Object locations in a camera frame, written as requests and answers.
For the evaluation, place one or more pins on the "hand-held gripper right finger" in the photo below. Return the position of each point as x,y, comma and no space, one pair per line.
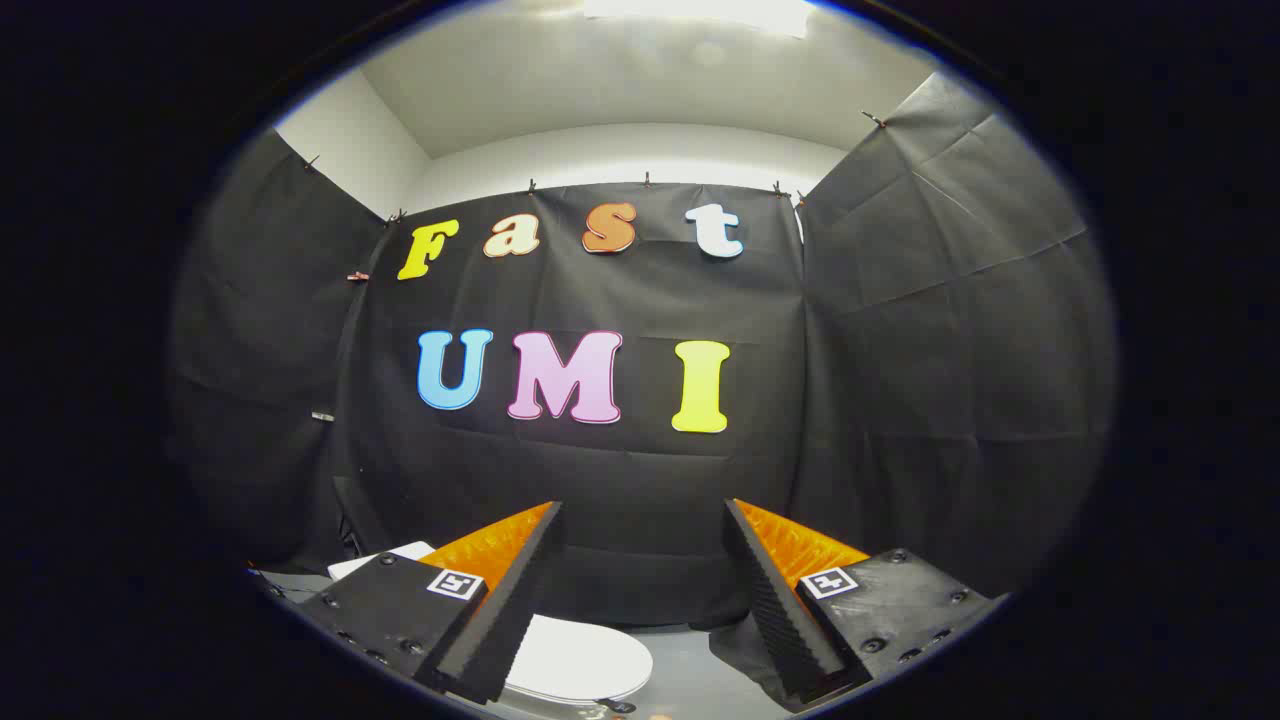
775,600

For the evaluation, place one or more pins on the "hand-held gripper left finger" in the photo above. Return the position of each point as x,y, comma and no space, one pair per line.
520,600

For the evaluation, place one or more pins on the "black backdrop cloth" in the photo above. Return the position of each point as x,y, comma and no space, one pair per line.
620,480

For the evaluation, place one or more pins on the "ceiling light panel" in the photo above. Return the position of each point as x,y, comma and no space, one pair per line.
700,12

